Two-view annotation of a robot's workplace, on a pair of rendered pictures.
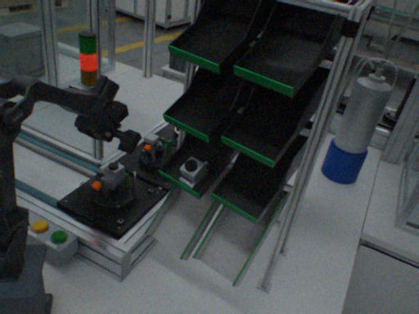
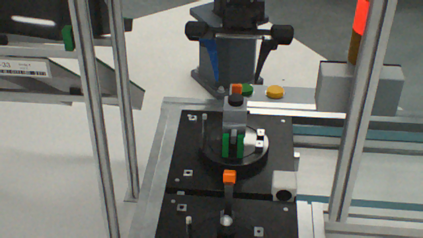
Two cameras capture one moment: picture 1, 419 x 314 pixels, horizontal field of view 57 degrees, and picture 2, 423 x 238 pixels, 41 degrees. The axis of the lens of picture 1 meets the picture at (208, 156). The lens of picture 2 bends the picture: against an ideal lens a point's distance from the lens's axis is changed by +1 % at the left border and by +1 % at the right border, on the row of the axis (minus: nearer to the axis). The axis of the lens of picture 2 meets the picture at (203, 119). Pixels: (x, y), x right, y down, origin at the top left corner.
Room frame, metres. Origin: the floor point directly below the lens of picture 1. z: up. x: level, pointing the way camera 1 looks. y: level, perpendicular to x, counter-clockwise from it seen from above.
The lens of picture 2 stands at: (1.72, -0.02, 1.70)
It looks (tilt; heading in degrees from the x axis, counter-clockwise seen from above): 38 degrees down; 163
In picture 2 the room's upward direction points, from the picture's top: straight up
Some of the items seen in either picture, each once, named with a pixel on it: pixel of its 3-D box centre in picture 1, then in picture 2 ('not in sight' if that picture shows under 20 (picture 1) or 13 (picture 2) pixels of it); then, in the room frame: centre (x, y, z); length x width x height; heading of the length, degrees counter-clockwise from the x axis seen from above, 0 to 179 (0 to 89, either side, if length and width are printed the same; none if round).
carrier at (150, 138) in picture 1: (159, 150); (225, 233); (1.16, 0.18, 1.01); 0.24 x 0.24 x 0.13; 68
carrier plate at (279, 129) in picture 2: (113, 199); (232, 152); (0.93, 0.28, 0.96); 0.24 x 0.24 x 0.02; 68
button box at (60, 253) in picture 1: (41, 235); (273, 104); (0.76, 0.43, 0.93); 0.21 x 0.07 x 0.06; 68
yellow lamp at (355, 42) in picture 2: (88, 75); (367, 44); (1.11, 0.41, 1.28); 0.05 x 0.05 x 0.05
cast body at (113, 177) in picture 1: (115, 172); (234, 116); (0.94, 0.27, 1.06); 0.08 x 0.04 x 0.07; 158
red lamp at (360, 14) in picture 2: (87, 60); (374, 13); (1.11, 0.41, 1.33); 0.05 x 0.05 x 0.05
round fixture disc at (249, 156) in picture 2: (113, 194); (233, 145); (0.93, 0.28, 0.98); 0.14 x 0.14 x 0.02
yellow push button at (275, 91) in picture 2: (40, 226); (275, 92); (0.76, 0.43, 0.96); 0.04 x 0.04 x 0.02
